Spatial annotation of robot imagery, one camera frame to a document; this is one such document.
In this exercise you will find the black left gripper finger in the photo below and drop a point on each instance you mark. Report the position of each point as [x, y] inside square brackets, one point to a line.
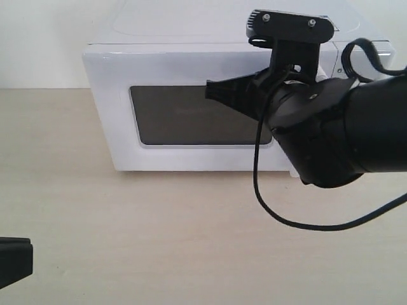
[16, 260]

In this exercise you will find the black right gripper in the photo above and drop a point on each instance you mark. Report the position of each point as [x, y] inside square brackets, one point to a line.
[286, 102]

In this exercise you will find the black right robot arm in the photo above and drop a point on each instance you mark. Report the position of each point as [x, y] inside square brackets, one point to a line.
[332, 131]

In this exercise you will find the white microwave oven body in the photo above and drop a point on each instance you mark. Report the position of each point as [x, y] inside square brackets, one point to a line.
[223, 22]

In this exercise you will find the warning label sticker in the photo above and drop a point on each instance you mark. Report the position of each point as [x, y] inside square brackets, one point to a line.
[336, 29]

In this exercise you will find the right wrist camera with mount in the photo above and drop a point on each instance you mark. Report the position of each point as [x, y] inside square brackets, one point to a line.
[295, 40]

